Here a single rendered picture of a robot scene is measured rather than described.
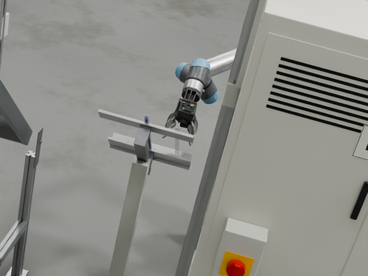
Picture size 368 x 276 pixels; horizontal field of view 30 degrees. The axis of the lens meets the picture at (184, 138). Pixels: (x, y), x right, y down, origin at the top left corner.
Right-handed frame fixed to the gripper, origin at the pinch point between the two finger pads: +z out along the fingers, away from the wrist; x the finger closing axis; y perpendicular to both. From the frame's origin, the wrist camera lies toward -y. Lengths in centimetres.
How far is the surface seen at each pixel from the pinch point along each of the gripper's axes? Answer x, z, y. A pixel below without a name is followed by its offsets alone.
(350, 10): 36, 12, 102
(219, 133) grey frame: 14, 20, 47
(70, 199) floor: -53, -14, -119
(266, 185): 28, 49, 80
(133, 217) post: -8.8, 22.8, -26.2
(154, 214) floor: -8, -21, -123
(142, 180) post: -8.5, 13.7, -12.0
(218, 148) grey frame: 16, 23, 44
